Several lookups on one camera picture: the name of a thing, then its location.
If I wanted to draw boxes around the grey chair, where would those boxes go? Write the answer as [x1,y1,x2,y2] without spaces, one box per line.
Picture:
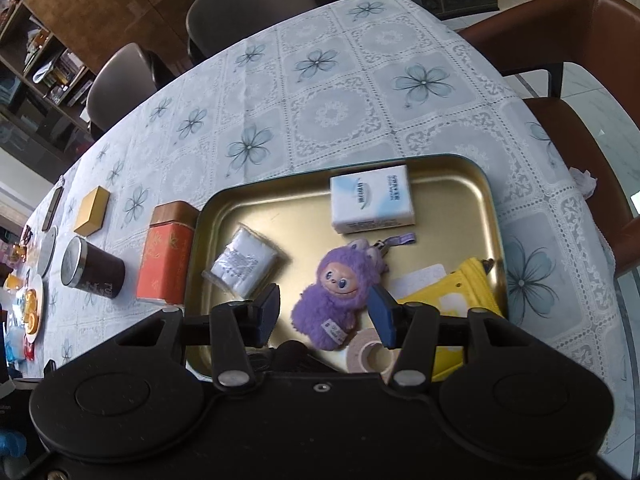
[186,0,326,65]
[86,42,176,141]

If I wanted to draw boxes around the black can silver lid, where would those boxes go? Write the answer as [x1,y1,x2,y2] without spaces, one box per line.
[60,235,126,299]

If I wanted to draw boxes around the white floral lace tablecloth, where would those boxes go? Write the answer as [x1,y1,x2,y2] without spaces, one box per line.
[19,0,640,466]

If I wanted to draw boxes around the white plate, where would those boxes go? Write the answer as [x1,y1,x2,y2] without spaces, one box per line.
[22,288,44,344]

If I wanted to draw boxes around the beige tape roll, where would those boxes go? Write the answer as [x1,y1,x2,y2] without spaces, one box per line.
[346,328,399,382]

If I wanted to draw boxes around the grey round trivet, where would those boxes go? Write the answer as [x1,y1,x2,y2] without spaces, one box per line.
[37,226,58,278]

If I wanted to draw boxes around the orange slices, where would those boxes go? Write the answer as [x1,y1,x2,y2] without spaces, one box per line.
[23,289,39,335]

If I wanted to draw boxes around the white tissue pack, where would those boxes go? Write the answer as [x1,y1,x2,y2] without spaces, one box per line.
[330,165,416,234]

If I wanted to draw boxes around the grey chair left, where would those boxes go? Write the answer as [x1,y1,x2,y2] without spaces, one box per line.
[86,42,176,141]

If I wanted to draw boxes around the gold metal tray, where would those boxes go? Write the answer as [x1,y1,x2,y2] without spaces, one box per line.
[184,154,508,347]

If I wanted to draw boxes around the grey chair right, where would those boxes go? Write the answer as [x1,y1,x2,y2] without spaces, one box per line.
[186,0,326,65]

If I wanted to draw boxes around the white gauze packet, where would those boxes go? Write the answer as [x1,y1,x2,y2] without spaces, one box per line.
[201,223,286,299]

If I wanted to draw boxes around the yellow question-mark plush cube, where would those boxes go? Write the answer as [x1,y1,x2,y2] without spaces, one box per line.
[400,258,502,382]

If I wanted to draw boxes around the orange tea tin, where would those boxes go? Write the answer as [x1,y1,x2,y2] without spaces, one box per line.
[136,200,200,306]

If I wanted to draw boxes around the gold cardboard box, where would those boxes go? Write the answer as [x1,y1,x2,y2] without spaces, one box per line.
[74,186,111,236]

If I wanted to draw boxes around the purple plush monster doll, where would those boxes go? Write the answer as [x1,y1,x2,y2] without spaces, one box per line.
[291,233,416,351]

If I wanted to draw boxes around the brown leather chair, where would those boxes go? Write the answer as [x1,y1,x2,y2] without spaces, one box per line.
[456,0,640,276]

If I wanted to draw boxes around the wooden bookshelf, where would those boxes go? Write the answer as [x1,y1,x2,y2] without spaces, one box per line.
[1,0,94,182]

